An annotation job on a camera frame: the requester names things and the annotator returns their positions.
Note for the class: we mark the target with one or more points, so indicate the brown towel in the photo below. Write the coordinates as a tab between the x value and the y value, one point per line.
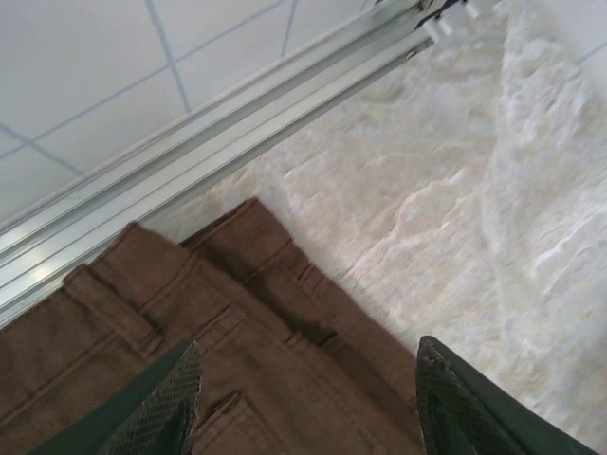
261	332

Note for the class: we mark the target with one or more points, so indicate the white plastic roller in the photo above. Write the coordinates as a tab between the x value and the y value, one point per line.
446	24
476	8

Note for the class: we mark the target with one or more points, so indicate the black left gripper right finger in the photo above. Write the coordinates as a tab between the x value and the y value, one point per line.
469	417

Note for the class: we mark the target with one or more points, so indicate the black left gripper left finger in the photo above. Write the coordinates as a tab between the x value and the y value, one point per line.
156	407

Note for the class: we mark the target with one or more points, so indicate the aluminium side rail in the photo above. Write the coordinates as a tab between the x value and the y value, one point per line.
189	156

